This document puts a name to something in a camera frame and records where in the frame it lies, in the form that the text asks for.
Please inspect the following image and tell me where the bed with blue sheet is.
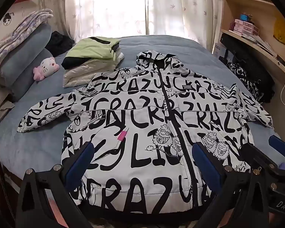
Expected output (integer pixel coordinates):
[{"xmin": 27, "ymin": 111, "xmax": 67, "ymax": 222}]
[{"xmin": 0, "ymin": 34, "xmax": 285, "ymax": 183}]

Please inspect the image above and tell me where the black garment by shelf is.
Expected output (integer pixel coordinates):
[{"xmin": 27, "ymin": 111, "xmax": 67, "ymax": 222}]
[{"xmin": 220, "ymin": 33, "xmax": 276, "ymax": 104}]

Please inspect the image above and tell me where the cartoon face wall sticker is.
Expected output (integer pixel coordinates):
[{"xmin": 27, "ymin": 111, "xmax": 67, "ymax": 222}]
[{"xmin": 2, "ymin": 12, "xmax": 15, "ymax": 26}]

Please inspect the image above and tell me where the folded light green jacket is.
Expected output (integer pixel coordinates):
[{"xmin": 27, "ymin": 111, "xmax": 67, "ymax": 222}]
[{"xmin": 62, "ymin": 37, "xmax": 121, "ymax": 69}]

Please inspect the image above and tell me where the sheer floral curtain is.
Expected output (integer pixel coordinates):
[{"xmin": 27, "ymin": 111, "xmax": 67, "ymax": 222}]
[{"xmin": 37, "ymin": 0, "xmax": 225, "ymax": 50}]

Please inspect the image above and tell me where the stack of pink boxes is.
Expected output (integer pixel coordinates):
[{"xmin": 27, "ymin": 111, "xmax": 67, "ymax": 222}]
[{"xmin": 229, "ymin": 19, "xmax": 259, "ymax": 37}]

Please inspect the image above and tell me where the person's pink trouser leg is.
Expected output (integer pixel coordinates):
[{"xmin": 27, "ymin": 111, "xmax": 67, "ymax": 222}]
[{"xmin": 45, "ymin": 190, "xmax": 64, "ymax": 221}]

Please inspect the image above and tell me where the folded cream shiny jacket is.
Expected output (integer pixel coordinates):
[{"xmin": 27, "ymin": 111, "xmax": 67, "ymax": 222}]
[{"xmin": 63, "ymin": 52, "xmax": 125, "ymax": 88}]

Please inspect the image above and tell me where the black and white printed jacket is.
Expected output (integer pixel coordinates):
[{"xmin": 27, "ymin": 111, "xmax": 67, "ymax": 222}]
[{"xmin": 17, "ymin": 50, "xmax": 275, "ymax": 215}]

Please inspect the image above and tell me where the pink and white cat plush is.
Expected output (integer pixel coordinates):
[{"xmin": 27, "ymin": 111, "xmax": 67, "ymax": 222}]
[{"xmin": 33, "ymin": 57, "xmax": 60, "ymax": 81}]

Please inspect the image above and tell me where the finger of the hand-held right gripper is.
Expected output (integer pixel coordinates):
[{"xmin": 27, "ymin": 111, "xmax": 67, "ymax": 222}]
[
  {"xmin": 240, "ymin": 143, "xmax": 278, "ymax": 171},
  {"xmin": 269, "ymin": 135, "xmax": 285, "ymax": 158}
]

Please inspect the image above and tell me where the wooden bookshelf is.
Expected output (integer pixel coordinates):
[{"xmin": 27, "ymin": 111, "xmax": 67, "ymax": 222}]
[{"xmin": 211, "ymin": 0, "xmax": 285, "ymax": 110}]

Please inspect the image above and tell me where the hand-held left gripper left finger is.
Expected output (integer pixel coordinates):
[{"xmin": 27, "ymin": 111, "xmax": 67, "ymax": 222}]
[{"xmin": 15, "ymin": 141, "xmax": 95, "ymax": 228}]

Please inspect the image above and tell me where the white cardboard box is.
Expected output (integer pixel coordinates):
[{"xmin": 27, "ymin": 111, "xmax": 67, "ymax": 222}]
[{"xmin": 214, "ymin": 42, "xmax": 234, "ymax": 63}]

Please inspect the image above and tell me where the black clothes pile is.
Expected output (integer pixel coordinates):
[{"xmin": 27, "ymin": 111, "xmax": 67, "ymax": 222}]
[{"xmin": 45, "ymin": 31, "xmax": 75, "ymax": 57}]

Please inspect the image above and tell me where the black white patterned cloth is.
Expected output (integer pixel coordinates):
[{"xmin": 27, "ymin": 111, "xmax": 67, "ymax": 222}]
[{"xmin": 227, "ymin": 62, "xmax": 264, "ymax": 100}]

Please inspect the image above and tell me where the blue grey pillow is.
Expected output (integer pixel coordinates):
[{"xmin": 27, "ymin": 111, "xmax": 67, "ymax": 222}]
[
  {"xmin": 5, "ymin": 49, "xmax": 53, "ymax": 102},
  {"xmin": 3, "ymin": 24, "xmax": 53, "ymax": 76}
]

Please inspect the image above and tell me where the folded purple white blanket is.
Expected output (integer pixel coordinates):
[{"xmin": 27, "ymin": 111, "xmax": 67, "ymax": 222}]
[{"xmin": 0, "ymin": 9, "xmax": 54, "ymax": 63}]

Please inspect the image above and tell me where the yellow cloth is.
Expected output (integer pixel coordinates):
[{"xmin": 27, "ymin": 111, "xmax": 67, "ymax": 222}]
[{"xmin": 273, "ymin": 17, "xmax": 285, "ymax": 45}]

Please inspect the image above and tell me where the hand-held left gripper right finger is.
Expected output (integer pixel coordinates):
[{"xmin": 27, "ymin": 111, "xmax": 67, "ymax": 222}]
[{"xmin": 192, "ymin": 142, "xmax": 276, "ymax": 228}]

